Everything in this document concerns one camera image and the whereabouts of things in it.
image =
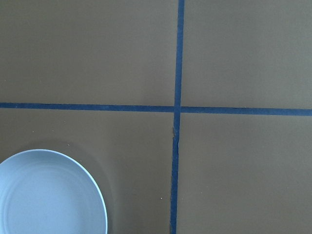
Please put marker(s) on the blue plate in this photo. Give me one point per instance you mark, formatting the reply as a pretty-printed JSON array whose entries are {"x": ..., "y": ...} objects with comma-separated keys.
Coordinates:
[{"x": 47, "y": 192}]

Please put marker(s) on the brown paper table cover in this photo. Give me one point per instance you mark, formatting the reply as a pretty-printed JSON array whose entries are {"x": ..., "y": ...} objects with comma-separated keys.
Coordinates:
[{"x": 193, "y": 116}]

